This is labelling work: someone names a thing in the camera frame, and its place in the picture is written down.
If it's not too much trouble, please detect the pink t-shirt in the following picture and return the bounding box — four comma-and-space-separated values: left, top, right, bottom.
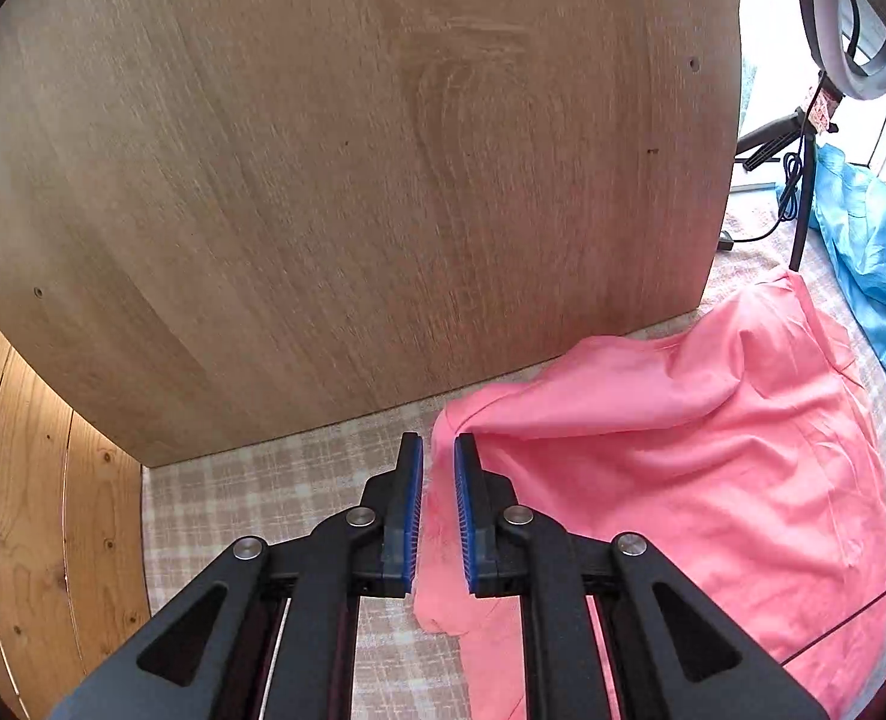
411, 270, 886, 720

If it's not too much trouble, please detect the pine wood panel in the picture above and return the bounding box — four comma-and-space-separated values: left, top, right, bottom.
0, 281, 151, 720

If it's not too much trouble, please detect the blue garment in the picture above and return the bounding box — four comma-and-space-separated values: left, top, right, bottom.
776, 142, 886, 421

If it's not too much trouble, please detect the red and white tag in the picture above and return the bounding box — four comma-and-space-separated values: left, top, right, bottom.
806, 86, 843, 132

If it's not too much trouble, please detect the ring light cable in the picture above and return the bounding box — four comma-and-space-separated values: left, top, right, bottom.
728, 154, 807, 245

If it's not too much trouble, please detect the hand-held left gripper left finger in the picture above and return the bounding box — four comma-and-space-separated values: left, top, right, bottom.
49, 431, 425, 720

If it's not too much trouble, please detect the light wooden board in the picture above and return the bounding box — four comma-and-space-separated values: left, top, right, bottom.
0, 0, 744, 467

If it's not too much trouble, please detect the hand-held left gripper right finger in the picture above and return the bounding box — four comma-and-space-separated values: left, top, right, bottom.
453, 435, 830, 720

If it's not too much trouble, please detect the black tripod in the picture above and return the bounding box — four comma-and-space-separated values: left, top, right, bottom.
735, 71, 826, 272

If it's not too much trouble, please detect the thin black cable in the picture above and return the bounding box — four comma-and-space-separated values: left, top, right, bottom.
780, 574, 886, 667

